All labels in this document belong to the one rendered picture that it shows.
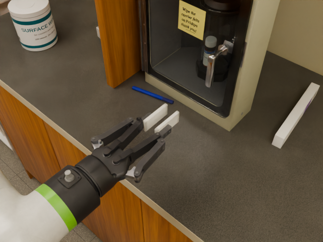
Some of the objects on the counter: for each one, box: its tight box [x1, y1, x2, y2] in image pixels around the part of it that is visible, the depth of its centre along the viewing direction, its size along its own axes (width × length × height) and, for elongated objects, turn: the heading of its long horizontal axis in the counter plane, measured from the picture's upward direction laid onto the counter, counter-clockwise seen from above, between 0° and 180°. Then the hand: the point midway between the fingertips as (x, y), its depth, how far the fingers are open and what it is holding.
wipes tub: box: [8, 0, 58, 51], centre depth 121 cm, size 13×13×15 cm
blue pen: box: [132, 86, 174, 104], centre depth 107 cm, size 1×14×1 cm, turn 62°
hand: (161, 121), depth 73 cm, fingers open, 3 cm apart
